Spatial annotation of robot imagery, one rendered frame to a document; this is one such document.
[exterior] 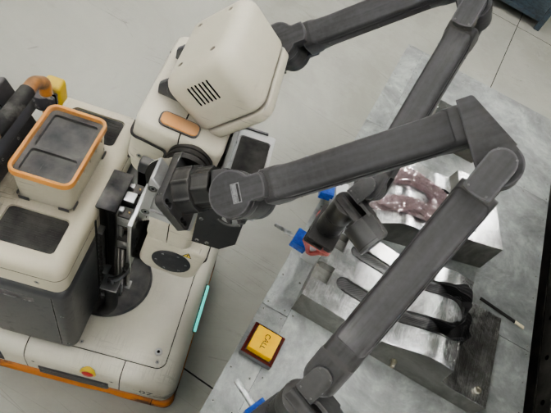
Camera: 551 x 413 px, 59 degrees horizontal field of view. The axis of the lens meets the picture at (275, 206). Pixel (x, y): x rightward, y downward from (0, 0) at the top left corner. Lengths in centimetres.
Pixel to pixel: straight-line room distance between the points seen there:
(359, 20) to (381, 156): 42
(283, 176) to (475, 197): 28
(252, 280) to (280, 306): 94
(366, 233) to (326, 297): 25
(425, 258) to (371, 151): 17
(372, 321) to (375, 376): 54
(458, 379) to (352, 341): 60
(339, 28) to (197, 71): 36
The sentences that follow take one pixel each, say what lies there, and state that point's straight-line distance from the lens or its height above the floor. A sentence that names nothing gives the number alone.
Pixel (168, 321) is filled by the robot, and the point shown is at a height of 28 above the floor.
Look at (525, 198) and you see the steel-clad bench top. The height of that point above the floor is 80.
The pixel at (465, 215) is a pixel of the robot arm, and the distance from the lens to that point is 69.
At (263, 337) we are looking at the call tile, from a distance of 114.
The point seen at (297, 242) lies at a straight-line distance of 114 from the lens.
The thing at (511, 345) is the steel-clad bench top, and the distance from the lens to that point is 150.
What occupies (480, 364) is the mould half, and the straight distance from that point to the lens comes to 134.
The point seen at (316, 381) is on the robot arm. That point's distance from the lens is 74.
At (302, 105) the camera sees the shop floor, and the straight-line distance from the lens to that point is 294.
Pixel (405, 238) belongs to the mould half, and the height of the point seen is 83.
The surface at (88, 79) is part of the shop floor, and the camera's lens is 280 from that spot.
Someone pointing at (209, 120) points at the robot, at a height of 126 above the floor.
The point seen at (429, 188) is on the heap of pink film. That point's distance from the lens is 150.
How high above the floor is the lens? 187
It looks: 52 degrees down
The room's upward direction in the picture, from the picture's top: 25 degrees clockwise
